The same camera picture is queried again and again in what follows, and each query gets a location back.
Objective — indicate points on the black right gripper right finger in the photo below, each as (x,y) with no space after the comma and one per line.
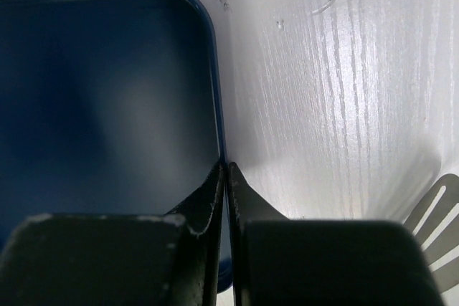
(280,261)

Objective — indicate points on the blue tin lid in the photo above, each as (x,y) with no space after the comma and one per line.
(107,106)

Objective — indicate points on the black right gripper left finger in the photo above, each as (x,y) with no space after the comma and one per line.
(108,259)

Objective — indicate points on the metal serving tongs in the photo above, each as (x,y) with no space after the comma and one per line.
(434,223)

